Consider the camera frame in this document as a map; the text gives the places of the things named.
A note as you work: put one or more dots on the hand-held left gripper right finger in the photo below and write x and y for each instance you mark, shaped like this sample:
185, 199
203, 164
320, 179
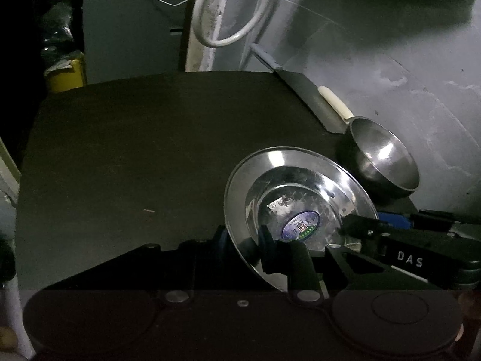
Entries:
269, 250

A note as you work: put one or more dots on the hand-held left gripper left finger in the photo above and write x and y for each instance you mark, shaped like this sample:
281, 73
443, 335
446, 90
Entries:
221, 241

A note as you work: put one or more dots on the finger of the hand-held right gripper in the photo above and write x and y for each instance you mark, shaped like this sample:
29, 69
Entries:
392, 221
362, 227

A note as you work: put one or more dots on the steel bowl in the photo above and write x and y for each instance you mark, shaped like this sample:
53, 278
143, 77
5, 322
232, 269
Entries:
379, 158

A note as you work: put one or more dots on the steel plate with oval sticker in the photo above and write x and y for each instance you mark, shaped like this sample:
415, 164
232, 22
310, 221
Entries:
300, 180

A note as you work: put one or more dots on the yellow box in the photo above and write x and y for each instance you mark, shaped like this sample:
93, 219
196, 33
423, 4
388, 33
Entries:
67, 77

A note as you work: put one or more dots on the beige wooden board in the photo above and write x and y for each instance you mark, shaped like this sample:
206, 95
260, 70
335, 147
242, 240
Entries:
8, 169

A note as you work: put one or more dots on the black plastic bag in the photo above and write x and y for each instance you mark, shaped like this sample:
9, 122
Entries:
60, 26

